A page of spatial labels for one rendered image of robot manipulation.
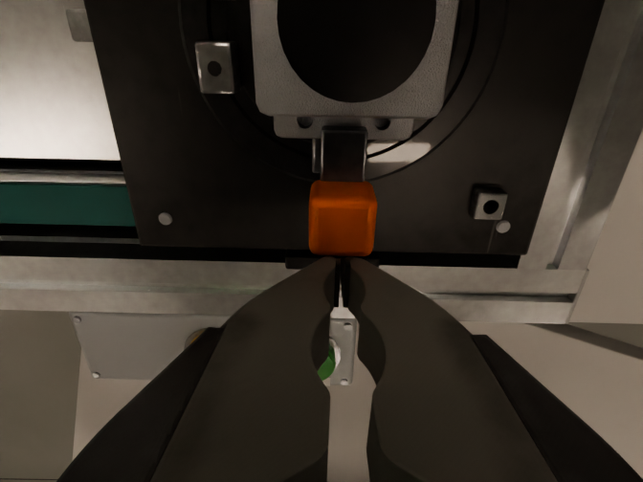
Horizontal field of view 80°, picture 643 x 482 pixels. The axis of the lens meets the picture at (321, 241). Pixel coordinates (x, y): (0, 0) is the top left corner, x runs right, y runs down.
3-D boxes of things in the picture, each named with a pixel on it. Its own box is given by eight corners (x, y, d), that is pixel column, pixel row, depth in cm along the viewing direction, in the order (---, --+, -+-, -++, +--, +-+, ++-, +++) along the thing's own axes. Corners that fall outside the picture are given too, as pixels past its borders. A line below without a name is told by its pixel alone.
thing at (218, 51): (241, 90, 18) (234, 95, 16) (209, 89, 18) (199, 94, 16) (238, 41, 17) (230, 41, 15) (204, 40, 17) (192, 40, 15)
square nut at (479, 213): (495, 213, 22) (501, 220, 22) (467, 212, 22) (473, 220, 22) (501, 186, 22) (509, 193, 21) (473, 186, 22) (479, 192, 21)
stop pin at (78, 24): (132, 41, 23) (96, 42, 19) (111, 40, 23) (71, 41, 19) (126, 12, 22) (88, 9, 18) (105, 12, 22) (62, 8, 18)
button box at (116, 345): (348, 336, 36) (352, 389, 31) (125, 330, 36) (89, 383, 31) (353, 273, 33) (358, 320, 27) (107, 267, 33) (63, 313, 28)
